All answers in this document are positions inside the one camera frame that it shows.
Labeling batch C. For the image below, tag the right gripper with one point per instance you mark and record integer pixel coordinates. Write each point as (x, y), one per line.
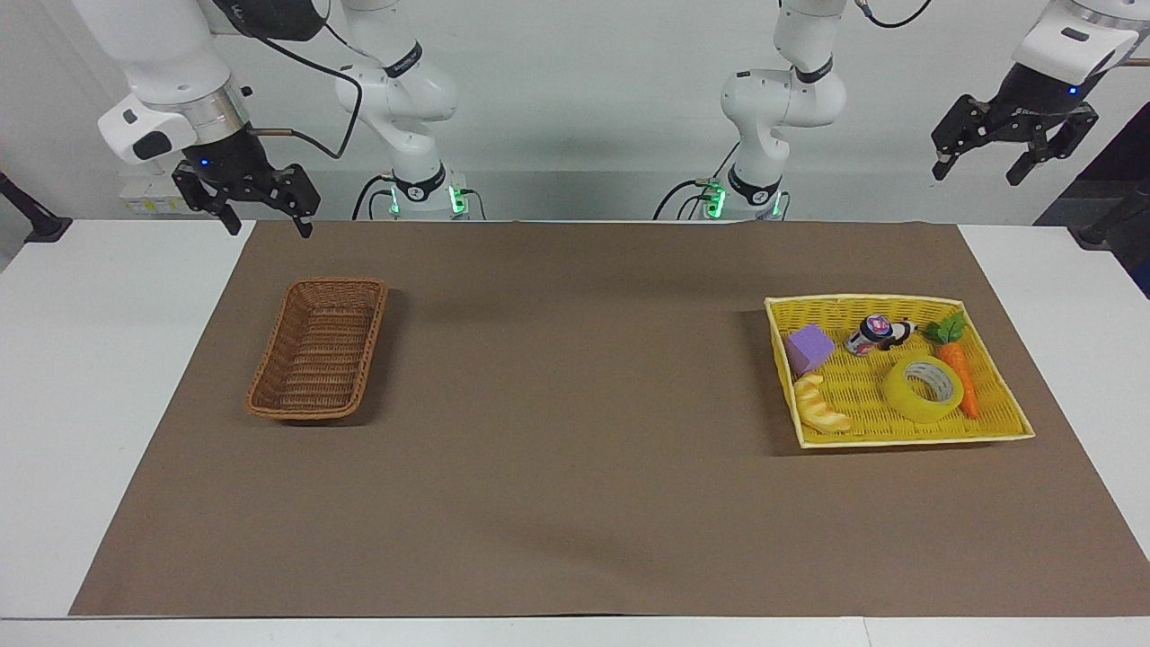
(229, 157)

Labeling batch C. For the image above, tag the white socket box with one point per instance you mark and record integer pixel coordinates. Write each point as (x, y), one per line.
(148, 199)

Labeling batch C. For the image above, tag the toy bread loaf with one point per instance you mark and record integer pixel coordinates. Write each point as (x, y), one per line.
(819, 406)

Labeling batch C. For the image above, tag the brown wicker basket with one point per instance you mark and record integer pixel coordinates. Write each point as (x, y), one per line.
(314, 359)

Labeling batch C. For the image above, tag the black stand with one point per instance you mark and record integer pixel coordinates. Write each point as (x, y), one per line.
(1119, 207)
(36, 225)

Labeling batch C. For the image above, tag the black white toy figure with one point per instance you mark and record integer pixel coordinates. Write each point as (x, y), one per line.
(898, 334)

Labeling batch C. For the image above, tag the toy carrot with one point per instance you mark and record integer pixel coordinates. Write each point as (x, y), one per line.
(958, 368)

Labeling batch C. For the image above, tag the yellow woven basket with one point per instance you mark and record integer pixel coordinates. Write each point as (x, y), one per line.
(862, 395)

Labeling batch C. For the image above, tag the yellow tape roll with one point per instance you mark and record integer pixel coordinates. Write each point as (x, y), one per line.
(901, 395)

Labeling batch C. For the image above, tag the purple cube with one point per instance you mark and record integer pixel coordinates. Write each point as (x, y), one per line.
(809, 349)

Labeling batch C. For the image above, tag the small printed can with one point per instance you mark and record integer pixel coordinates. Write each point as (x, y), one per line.
(864, 338)

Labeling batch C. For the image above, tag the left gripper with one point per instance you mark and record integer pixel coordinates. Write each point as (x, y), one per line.
(1047, 94)

